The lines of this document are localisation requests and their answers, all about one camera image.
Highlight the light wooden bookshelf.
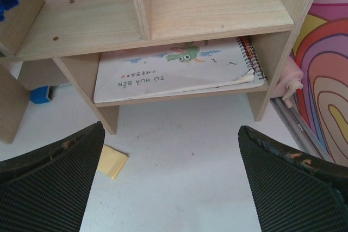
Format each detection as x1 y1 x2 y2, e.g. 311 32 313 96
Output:
1 0 314 135

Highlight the blue pencil sharpener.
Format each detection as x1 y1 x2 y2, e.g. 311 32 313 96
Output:
30 85 54 104

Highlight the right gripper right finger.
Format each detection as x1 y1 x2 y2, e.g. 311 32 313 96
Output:
238 126 347 231

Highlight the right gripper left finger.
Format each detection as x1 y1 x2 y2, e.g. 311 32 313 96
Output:
1 122 105 231

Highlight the yellow sticky note pad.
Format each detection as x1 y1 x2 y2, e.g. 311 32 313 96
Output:
97 145 128 179

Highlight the spiral bound drawing notebook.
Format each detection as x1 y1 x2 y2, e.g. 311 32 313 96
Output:
94 37 265 104

